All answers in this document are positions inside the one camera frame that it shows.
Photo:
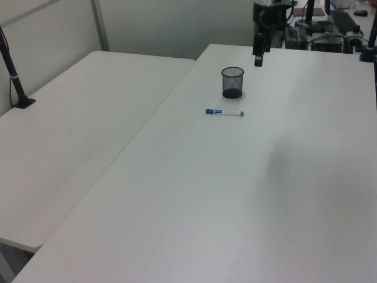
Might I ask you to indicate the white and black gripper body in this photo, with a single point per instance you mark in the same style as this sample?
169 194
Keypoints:
269 16

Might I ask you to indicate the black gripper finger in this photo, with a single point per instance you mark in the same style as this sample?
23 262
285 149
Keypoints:
258 48
267 42

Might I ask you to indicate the blue and white marker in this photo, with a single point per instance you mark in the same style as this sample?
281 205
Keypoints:
225 112

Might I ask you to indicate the grey electronics box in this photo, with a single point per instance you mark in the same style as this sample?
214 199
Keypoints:
296 36

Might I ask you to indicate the black monitor stand pole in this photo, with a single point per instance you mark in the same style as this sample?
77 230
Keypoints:
309 11

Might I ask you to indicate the black mesh pen cup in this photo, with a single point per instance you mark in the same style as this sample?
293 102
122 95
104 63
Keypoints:
232 82

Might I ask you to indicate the black equipment case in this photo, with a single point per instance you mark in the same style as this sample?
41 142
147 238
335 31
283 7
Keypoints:
327 42

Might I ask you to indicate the white and blue cardboard box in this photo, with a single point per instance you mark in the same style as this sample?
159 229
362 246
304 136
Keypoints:
340 3

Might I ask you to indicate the black keyboard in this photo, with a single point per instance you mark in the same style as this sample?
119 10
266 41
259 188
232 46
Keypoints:
341 20

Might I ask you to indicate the black computer mouse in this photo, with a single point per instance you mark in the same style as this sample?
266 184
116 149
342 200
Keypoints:
360 12

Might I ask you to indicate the black clamped camera pole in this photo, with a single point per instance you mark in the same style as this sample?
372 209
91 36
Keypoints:
370 41

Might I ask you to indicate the grey partition frame post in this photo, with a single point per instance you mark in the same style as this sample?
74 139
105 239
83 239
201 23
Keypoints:
100 25

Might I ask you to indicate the black camera pole with base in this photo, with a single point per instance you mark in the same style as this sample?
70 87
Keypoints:
13 78

